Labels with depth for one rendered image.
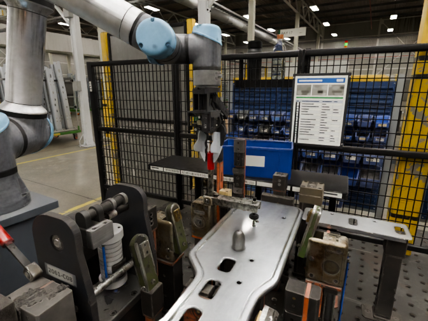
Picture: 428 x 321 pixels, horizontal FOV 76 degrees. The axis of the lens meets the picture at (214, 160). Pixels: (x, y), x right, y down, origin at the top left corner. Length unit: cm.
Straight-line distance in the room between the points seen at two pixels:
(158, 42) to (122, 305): 54
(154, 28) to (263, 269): 56
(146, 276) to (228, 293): 17
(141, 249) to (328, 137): 93
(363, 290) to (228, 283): 67
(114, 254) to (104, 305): 10
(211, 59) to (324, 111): 66
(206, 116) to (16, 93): 51
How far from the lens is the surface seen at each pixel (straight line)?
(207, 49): 74
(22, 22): 90
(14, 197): 84
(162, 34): 61
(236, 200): 81
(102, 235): 54
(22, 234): 85
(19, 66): 90
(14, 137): 85
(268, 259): 70
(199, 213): 86
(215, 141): 77
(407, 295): 126
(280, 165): 115
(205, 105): 75
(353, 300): 114
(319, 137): 127
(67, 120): 856
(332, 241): 72
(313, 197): 102
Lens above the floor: 139
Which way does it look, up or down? 15 degrees down
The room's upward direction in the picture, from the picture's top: straight up
